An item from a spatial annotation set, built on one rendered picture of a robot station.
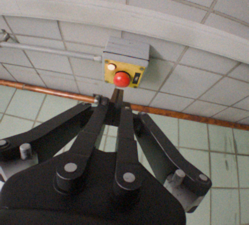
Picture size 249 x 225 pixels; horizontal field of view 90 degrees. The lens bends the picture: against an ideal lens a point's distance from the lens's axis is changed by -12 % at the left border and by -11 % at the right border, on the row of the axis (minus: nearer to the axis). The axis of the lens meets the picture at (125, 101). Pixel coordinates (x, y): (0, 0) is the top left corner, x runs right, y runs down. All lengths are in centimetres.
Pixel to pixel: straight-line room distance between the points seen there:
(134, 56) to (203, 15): 16
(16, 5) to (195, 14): 36
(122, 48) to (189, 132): 50
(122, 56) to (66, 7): 15
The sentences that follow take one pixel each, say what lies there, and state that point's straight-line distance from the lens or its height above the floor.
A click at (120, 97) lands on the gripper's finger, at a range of 18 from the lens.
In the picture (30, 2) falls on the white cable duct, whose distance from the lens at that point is 37.
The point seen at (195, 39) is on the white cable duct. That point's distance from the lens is 34.
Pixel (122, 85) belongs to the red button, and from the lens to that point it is 32.
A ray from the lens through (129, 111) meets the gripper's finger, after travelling 15.
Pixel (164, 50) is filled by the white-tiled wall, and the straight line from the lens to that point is 37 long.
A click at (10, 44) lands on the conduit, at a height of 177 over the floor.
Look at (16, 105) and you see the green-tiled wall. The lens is 74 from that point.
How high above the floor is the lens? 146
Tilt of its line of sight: 3 degrees down
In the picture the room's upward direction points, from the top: 79 degrees counter-clockwise
